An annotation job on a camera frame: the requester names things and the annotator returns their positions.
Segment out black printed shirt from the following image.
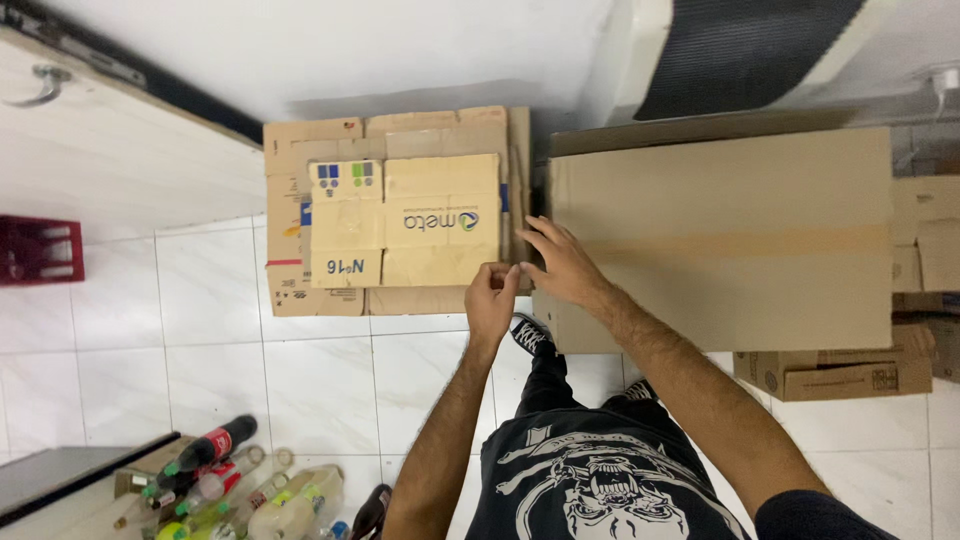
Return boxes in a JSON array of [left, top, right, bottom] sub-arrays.
[[465, 405, 901, 540]]

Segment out dark grey table top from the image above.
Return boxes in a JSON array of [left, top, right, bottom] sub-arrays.
[[0, 431, 183, 528]]

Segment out small brown carton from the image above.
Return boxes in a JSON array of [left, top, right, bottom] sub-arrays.
[[112, 435, 198, 500]]

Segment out person's right hand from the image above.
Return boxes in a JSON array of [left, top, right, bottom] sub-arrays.
[[514, 215, 613, 312]]

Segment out low brown carton with print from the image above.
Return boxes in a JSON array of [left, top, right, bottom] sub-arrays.
[[732, 322, 937, 403]]

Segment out white door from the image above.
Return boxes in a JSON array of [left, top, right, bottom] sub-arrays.
[[0, 22, 268, 245]]

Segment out group of plastic drink bottles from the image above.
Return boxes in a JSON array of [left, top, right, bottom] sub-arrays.
[[112, 414, 351, 540]]

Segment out brown carton with flaps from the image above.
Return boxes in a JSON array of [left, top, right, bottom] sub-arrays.
[[890, 175, 960, 295]]

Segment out metal door handle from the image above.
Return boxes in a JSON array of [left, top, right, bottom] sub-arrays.
[[2, 64, 74, 109]]

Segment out person's left black sneaker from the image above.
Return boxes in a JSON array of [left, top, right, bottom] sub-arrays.
[[510, 312, 558, 358]]

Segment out white wall plug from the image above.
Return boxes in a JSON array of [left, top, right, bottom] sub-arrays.
[[928, 67, 960, 120]]

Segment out black trousers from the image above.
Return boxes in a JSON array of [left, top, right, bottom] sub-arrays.
[[516, 346, 678, 423]]

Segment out black ribbed mat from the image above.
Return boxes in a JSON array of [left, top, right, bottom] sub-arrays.
[[633, 0, 869, 123]]

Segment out flattened cardboard with blue print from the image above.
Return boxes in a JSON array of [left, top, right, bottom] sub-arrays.
[[308, 153, 503, 290]]

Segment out large plain cardboard box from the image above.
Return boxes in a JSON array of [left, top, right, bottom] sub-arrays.
[[531, 126, 895, 356]]

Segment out red plastic crate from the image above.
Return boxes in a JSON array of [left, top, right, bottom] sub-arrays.
[[0, 215, 86, 287]]

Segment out brown glass bottle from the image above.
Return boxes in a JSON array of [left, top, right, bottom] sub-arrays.
[[350, 483, 393, 540]]

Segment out person's left hand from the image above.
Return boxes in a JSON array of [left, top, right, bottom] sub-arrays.
[[463, 262, 522, 342]]

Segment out pile of flattened brown cartons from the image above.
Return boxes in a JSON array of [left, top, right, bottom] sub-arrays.
[[262, 105, 534, 318]]

